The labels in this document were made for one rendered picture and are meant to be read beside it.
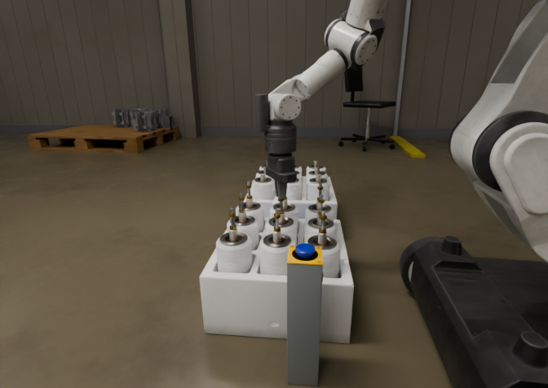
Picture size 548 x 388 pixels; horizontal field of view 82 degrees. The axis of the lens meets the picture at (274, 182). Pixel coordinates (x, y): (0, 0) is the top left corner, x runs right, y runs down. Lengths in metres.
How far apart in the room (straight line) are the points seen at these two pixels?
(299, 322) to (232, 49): 3.71
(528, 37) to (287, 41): 3.42
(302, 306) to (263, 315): 0.21
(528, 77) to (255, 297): 0.72
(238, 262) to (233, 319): 0.16
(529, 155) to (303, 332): 0.52
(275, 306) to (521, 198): 0.58
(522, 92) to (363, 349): 0.67
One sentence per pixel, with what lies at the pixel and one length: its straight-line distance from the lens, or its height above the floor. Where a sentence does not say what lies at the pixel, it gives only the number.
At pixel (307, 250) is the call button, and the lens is 0.66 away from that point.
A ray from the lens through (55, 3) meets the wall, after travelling 5.30.
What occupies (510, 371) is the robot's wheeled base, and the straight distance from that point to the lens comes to 0.70.
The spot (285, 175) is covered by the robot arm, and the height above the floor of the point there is 0.41.
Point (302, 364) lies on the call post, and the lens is 0.81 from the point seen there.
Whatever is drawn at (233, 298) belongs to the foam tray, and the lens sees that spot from 0.88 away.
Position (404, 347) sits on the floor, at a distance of 0.98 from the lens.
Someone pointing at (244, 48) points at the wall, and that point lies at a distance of 4.13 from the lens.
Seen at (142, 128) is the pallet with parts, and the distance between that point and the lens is 3.74.
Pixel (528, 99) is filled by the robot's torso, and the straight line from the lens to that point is 0.69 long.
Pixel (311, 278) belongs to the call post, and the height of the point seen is 0.28.
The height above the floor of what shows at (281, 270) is 0.19.
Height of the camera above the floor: 0.65
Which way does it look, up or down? 17 degrees down
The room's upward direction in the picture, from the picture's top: 1 degrees counter-clockwise
